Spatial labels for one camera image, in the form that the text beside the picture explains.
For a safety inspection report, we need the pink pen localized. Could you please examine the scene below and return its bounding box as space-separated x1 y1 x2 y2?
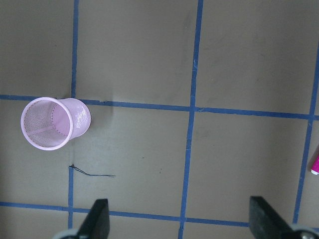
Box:
311 156 319 175

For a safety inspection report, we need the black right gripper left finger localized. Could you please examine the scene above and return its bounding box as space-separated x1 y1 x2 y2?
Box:
77 199 110 239

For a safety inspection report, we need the pink mesh cup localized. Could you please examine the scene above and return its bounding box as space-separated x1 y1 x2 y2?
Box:
20 97 91 151

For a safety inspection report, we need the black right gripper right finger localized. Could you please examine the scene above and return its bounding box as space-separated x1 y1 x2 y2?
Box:
249 196 296 239

